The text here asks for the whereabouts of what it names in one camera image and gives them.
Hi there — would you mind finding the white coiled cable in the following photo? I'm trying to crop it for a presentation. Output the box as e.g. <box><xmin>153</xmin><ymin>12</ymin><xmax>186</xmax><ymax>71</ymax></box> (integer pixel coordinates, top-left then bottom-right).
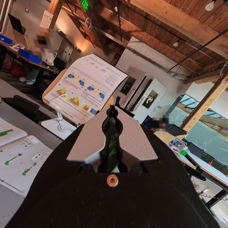
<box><xmin>85</xmin><ymin>17</ymin><xmax>92</xmax><ymax>32</ymax></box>

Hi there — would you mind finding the lego instruction booklet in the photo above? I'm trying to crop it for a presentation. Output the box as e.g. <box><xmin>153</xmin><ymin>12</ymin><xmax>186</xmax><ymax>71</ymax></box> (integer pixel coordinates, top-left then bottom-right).
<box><xmin>0</xmin><ymin>117</ymin><xmax>54</xmax><ymax>197</ymax></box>

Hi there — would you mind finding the white paper notice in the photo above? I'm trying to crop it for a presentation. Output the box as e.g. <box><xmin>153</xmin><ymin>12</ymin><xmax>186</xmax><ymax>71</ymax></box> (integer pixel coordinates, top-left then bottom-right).
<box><xmin>40</xmin><ymin>10</ymin><xmax>54</xmax><ymax>29</ymax></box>

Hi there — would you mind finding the red bag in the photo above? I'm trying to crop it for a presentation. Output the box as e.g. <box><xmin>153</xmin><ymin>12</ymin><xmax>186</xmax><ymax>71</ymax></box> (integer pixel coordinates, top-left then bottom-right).
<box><xmin>10</xmin><ymin>61</ymin><xmax>27</xmax><ymax>78</ymax></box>

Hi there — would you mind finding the toy car set box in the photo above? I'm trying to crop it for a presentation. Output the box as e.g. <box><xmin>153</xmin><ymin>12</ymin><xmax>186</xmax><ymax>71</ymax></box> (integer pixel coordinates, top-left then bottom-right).
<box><xmin>167</xmin><ymin>138</ymin><xmax>187</xmax><ymax>153</ymax></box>

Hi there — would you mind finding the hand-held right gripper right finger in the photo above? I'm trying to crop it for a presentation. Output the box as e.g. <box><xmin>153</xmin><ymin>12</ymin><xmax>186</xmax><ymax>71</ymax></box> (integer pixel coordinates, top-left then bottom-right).
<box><xmin>112</xmin><ymin>105</ymin><xmax>158</xmax><ymax>173</ymax></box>

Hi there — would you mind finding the blue storage bin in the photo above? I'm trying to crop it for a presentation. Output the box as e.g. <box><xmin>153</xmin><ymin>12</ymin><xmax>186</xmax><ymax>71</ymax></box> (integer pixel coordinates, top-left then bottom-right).
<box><xmin>0</xmin><ymin>34</ymin><xmax>13</xmax><ymax>45</ymax></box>
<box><xmin>18</xmin><ymin>48</ymin><xmax>42</xmax><ymax>64</ymax></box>

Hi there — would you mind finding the white phone booth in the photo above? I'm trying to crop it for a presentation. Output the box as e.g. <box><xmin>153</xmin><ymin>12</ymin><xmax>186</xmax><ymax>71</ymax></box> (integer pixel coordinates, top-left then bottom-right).
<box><xmin>134</xmin><ymin>78</ymin><xmax>168</xmax><ymax>123</ymax></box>
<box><xmin>123</xmin><ymin>66</ymin><xmax>147</xmax><ymax>108</ymax></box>

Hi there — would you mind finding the printed instruction sheet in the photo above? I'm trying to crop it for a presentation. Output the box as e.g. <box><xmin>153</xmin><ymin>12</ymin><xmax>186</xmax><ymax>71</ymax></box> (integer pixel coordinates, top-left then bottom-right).
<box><xmin>44</xmin><ymin>53</ymin><xmax>129</xmax><ymax>124</ymax></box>

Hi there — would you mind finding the white desk with wooden edge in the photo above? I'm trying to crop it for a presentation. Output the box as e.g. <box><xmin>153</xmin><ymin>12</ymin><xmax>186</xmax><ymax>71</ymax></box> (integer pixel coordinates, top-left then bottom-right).
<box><xmin>155</xmin><ymin>131</ymin><xmax>228</xmax><ymax>187</ymax></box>

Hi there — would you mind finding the wooden document stand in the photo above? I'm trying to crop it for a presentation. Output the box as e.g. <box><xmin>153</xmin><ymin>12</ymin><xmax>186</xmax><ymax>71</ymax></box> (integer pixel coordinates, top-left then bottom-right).
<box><xmin>41</xmin><ymin>69</ymin><xmax>114</xmax><ymax>141</ymax></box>

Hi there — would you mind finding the green exit sign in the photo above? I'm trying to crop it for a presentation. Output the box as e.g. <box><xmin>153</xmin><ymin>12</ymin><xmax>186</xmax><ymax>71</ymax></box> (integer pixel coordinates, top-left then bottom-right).
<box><xmin>80</xmin><ymin>0</ymin><xmax>89</xmax><ymax>12</ymax></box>

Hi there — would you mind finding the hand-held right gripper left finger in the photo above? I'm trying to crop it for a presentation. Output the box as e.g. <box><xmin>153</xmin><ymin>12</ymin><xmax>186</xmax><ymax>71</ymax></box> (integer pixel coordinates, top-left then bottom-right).
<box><xmin>67</xmin><ymin>105</ymin><xmax>112</xmax><ymax>173</ymax></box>

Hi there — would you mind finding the black electronic box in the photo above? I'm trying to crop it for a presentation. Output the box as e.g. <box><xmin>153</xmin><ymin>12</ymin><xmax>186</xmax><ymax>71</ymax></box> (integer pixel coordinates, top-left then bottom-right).
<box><xmin>12</xmin><ymin>95</ymin><xmax>40</xmax><ymax>116</ymax></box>

